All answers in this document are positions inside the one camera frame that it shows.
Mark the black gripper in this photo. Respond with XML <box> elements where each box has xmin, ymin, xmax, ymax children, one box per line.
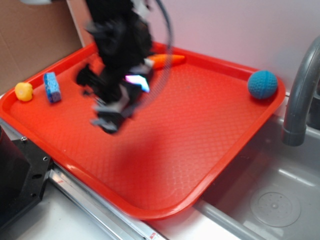
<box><xmin>76</xmin><ymin>57</ymin><xmax>154</xmax><ymax>127</ymax></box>

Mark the black box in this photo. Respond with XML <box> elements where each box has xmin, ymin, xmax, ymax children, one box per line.
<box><xmin>90</xmin><ymin>106</ymin><xmax>127</xmax><ymax>134</ymax></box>

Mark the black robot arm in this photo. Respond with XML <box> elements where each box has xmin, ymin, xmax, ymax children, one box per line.
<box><xmin>76</xmin><ymin>0</ymin><xmax>153</xmax><ymax>134</ymax></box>

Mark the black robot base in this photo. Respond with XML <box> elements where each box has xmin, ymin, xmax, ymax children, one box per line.
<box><xmin>0</xmin><ymin>128</ymin><xmax>52</xmax><ymax>231</ymax></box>

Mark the orange toy carrot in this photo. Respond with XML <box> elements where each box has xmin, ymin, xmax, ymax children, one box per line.
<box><xmin>147</xmin><ymin>54</ymin><xmax>186</xmax><ymax>70</ymax></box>

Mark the blue sponge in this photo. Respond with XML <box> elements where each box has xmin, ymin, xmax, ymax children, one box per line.
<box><xmin>43</xmin><ymin>72</ymin><xmax>62</xmax><ymax>103</ymax></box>

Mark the red plastic tray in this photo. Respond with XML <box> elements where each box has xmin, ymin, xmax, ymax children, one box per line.
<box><xmin>0</xmin><ymin>44</ymin><xmax>286</xmax><ymax>220</ymax></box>

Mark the yellow rubber duck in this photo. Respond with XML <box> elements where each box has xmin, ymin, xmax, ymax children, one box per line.
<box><xmin>14</xmin><ymin>82</ymin><xmax>33</xmax><ymax>102</ymax></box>

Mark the brown cardboard panel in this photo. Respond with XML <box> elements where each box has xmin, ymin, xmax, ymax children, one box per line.
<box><xmin>0</xmin><ymin>0</ymin><xmax>93</xmax><ymax>94</ymax></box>

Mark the blue textured ball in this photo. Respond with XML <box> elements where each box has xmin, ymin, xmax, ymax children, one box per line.
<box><xmin>247</xmin><ymin>70</ymin><xmax>278</xmax><ymax>100</ymax></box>

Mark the grey sink basin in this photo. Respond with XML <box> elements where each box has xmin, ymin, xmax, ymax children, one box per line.
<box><xmin>195</xmin><ymin>117</ymin><xmax>320</xmax><ymax>240</ymax></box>

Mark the grey faucet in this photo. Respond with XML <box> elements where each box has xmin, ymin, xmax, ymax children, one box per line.
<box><xmin>281</xmin><ymin>37</ymin><xmax>320</xmax><ymax>147</ymax></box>

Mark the black cable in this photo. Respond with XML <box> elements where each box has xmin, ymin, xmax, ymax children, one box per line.
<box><xmin>132</xmin><ymin>0</ymin><xmax>176</xmax><ymax>117</ymax></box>

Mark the metal rail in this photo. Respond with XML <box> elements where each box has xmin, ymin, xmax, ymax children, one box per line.
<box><xmin>0</xmin><ymin>117</ymin><xmax>167</xmax><ymax>240</ymax></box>

